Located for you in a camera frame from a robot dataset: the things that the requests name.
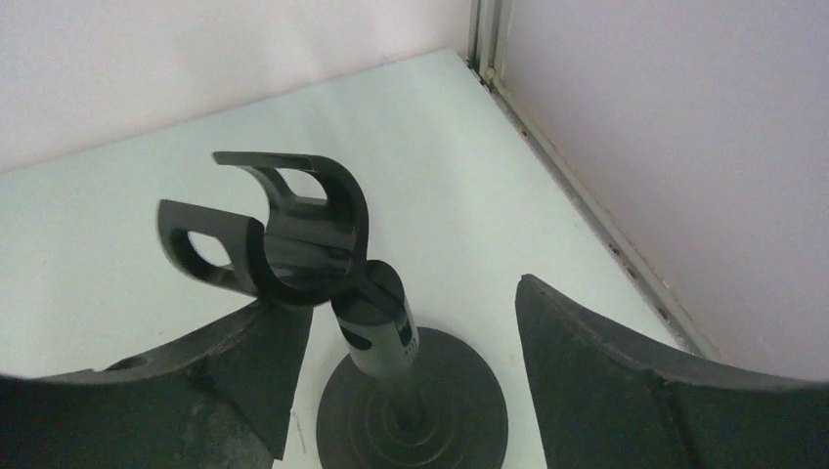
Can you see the black right microphone stand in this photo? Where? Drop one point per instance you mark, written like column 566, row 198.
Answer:
column 405, row 396

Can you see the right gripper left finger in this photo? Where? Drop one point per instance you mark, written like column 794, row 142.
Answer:
column 218, row 397

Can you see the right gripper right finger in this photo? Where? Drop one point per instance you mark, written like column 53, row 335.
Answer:
column 607, row 396

